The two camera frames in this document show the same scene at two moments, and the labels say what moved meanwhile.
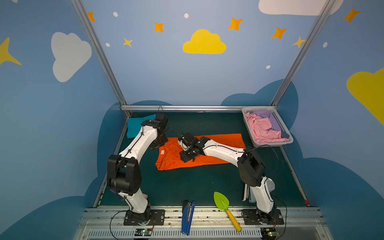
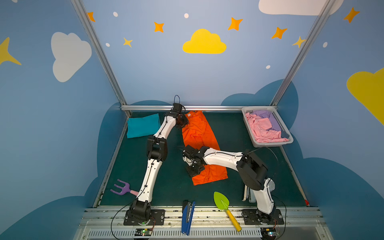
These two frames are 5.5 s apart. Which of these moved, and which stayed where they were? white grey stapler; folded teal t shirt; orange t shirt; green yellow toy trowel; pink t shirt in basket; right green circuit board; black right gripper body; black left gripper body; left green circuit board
Moved: black right gripper body; orange t shirt; black left gripper body
Stayed: right green circuit board; white grey stapler; green yellow toy trowel; left green circuit board; pink t shirt in basket; folded teal t shirt
